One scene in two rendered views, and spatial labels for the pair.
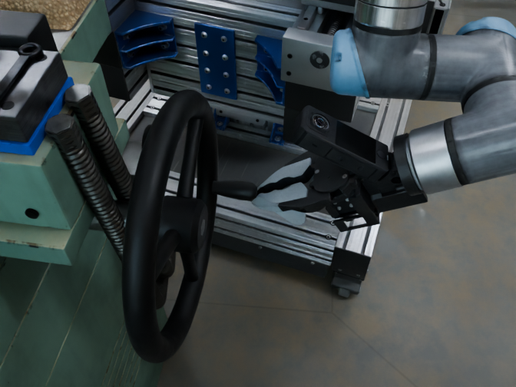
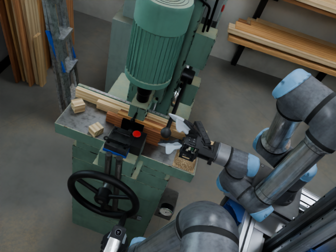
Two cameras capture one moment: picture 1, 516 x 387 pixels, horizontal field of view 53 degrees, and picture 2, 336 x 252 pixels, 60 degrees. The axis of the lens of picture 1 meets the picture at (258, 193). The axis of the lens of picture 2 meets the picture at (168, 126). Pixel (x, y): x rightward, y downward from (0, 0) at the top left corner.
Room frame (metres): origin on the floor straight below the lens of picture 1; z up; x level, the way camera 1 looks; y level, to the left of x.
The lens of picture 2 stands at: (0.40, -0.46, 1.83)
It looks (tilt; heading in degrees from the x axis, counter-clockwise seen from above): 46 degrees down; 82
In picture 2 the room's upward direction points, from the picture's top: 20 degrees clockwise
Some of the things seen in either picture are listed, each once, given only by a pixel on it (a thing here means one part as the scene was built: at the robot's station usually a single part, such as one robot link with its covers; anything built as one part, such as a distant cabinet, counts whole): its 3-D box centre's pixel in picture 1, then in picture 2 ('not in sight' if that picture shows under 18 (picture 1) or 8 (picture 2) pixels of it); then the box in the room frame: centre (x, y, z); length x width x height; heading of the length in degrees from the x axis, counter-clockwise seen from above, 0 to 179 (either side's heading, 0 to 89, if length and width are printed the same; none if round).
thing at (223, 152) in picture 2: not in sight; (220, 154); (0.69, 0.19, 1.09); 0.08 x 0.05 x 0.08; 81
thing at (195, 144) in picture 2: not in sight; (198, 147); (0.61, 0.19, 1.09); 0.12 x 0.09 x 0.08; 171
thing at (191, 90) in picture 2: not in sight; (187, 89); (0.57, 0.58, 1.02); 0.09 x 0.07 x 0.12; 171
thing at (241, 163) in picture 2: not in sight; (241, 162); (0.77, 0.18, 1.09); 0.11 x 0.08 x 0.09; 171
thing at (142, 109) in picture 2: not in sight; (142, 104); (0.39, 0.44, 0.99); 0.14 x 0.07 x 0.09; 81
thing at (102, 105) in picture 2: not in sight; (156, 125); (0.47, 0.41, 0.92); 0.55 x 0.02 x 0.04; 171
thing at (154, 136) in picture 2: not in sight; (137, 131); (0.40, 0.33, 0.94); 0.20 x 0.01 x 0.08; 171
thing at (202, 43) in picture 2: not in sight; (201, 47); (0.57, 0.61, 1.22); 0.09 x 0.08 x 0.15; 81
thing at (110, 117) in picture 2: not in sight; (132, 125); (0.37, 0.37, 0.92); 0.23 x 0.02 x 0.05; 171
